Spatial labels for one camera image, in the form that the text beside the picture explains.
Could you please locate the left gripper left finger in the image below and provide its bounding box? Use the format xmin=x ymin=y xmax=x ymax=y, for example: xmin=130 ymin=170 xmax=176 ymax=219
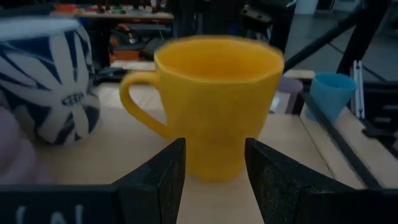
xmin=0 ymin=138 xmax=187 ymax=224

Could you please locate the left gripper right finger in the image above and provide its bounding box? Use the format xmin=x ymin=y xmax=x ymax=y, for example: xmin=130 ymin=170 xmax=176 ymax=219
xmin=244 ymin=138 xmax=398 ymax=224

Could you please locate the purple mug white handle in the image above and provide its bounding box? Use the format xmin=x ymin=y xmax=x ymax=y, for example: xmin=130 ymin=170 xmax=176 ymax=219
xmin=269 ymin=76 xmax=305 ymax=115

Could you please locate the yellow mug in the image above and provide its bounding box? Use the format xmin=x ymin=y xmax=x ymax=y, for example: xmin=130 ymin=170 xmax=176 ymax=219
xmin=119 ymin=34 xmax=285 ymax=184

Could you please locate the purple ribbed mug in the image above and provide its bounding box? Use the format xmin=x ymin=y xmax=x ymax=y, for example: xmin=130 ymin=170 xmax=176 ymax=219
xmin=0 ymin=105 xmax=55 ymax=186

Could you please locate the blue white floral mug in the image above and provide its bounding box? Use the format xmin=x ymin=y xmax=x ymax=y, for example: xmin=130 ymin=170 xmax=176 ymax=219
xmin=0 ymin=17 xmax=102 ymax=147

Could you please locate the black metal wooden shelf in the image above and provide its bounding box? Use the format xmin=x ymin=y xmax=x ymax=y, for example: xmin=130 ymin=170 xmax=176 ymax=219
xmin=29 ymin=70 xmax=384 ymax=224

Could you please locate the white upright strip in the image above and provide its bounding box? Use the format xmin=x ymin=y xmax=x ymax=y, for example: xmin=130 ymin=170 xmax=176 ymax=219
xmin=352 ymin=60 xmax=365 ymax=119

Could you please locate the orange black bag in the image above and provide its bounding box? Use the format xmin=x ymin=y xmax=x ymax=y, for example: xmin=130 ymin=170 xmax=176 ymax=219
xmin=108 ymin=23 xmax=156 ymax=62

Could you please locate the cluttered workbench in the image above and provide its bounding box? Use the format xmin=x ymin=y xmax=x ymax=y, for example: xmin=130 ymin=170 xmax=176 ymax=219
xmin=51 ymin=2 xmax=175 ymax=21

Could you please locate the black aluminium table frame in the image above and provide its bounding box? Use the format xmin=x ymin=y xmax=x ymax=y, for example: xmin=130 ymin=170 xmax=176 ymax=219
xmin=284 ymin=0 xmax=398 ymax=150

